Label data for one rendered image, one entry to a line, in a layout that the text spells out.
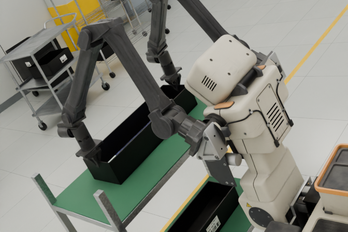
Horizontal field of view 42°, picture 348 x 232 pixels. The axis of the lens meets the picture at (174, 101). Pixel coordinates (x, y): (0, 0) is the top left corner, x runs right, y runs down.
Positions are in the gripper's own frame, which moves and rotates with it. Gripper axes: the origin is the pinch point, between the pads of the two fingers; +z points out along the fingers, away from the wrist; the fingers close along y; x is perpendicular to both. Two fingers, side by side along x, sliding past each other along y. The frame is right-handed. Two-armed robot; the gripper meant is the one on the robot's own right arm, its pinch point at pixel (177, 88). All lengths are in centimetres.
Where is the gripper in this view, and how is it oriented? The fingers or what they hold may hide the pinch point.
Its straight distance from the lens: 215.9
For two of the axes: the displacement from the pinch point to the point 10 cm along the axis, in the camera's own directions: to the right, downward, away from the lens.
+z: 3.6, 8.2, 4.4
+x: 7.5, 0.3, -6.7
